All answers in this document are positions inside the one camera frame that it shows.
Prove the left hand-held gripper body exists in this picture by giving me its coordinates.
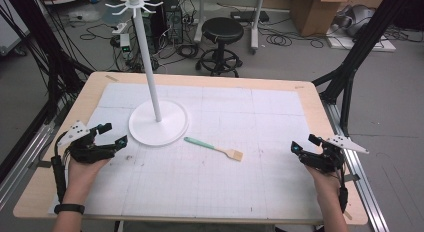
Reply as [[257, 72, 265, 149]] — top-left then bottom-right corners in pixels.
[[56, 120, 118, 165]]

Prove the black metal frame strut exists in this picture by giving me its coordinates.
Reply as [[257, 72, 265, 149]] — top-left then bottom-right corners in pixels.
[[311, 0, 416, 137], [3, 0, 95, 125]]

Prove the black round stool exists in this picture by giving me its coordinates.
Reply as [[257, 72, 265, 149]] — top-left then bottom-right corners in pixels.
[[194, 17, 246, 78]]

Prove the green handled spatula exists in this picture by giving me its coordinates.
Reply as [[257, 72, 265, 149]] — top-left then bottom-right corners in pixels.
[[183, 136, 244, 162]]

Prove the aluminium rail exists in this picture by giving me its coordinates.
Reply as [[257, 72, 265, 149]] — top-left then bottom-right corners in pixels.
[[0, 97, 73, 211], [321, 99, 391, 232]]

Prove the white floor panel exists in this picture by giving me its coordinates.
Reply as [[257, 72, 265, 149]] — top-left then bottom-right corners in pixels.
[[325, 26, 398, 53]]

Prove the grey round appliance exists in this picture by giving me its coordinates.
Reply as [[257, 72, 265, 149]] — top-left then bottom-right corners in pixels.
[[335, 4, 377, 38]]

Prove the white power strip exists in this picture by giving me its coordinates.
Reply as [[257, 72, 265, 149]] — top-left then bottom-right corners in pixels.
[[111, 22, 129, 35]]

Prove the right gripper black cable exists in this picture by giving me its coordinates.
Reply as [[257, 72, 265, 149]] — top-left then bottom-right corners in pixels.
[[334, 168, 350, 214]]

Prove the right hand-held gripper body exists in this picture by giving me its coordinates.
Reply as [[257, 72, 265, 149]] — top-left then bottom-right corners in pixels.
[[298, 134, 370, 175]]

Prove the black wristband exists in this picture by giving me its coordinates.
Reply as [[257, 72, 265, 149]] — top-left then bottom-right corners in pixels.
[[53, 203, 86, 216]]

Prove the white hook stand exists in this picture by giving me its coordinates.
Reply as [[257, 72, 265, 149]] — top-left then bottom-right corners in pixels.
[[104, 0, 190, 148]]

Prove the person's right hand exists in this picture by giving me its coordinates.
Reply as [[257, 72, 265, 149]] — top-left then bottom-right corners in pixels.
[[304, 165, 342, 207]]

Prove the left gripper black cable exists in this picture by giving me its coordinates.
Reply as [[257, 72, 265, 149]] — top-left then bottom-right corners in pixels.
[[49, 131, 69, 204]]

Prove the coiled black floor cable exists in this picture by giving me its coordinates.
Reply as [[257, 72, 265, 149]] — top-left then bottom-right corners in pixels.
[[265, 33, 294, 48]]

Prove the white grid mat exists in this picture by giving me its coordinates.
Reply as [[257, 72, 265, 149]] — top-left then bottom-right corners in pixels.
[[47, 82, 324, 220]]

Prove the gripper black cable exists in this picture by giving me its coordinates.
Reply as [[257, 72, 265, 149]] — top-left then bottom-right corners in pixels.
[[334, 168, 350, 214], [49, 131, 69, 204]]

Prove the cardboard box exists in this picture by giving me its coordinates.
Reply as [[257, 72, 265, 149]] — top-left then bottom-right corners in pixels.
[[289, 0, 352, 38]]

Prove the black flat device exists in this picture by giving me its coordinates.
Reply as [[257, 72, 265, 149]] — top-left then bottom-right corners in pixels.
[[230, 9, 270, 24]]

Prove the black computer tower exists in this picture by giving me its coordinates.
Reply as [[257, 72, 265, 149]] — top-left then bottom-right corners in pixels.
[[162, 0, 185, 45]]

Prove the person's left hand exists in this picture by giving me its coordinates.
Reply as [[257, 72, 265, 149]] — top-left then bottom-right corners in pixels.
[[62, 157, 112, 207]]

